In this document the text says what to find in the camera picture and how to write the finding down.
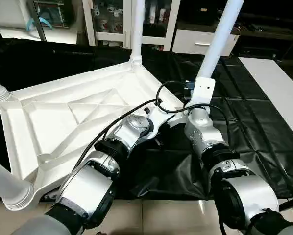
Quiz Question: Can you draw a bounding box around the white drawer cabinet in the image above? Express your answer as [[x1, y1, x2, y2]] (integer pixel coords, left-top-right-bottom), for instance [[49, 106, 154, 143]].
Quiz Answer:
[[178, 0, 293, 59]]

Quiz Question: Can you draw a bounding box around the white drawer unit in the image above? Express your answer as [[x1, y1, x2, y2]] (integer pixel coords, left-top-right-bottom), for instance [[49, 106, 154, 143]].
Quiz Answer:
[[171, 29, 241, 57]]

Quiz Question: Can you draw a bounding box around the blue frame trolley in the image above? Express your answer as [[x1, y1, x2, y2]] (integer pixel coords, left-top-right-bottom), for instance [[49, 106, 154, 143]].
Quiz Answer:
[[23, 0, 72, 31]]

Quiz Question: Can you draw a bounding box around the white plastic table top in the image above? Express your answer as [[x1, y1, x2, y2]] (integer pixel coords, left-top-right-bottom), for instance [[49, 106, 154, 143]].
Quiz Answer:
[[0, 61, 187, 207]]

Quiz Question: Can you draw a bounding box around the black metal stand leg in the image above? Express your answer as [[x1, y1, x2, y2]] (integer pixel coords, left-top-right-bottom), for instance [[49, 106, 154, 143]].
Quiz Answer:
[[279, 197, 293, 212]]

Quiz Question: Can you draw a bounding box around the white glass door cabinet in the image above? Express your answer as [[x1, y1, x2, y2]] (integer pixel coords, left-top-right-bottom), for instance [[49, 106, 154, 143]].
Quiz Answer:
[[83, 0, 182, 50]]

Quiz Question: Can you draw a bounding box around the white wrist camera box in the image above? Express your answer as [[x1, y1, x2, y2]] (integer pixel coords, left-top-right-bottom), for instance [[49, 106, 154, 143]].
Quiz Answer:
[[188, 77, 217, 112], [146, 105, 187, 131]]

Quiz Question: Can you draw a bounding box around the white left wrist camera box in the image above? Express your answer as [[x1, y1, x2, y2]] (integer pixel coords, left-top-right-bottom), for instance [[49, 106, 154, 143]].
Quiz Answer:
[[146, 105, 187, 131]]

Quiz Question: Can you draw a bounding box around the black work mat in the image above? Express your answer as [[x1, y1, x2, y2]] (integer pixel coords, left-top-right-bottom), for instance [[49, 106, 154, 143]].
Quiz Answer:
[[0, 38, 293, 201]]

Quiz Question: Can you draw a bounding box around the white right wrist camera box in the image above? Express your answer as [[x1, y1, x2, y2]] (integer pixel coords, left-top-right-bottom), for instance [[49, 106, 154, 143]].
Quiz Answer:
[[188, 77, 217, 112]]

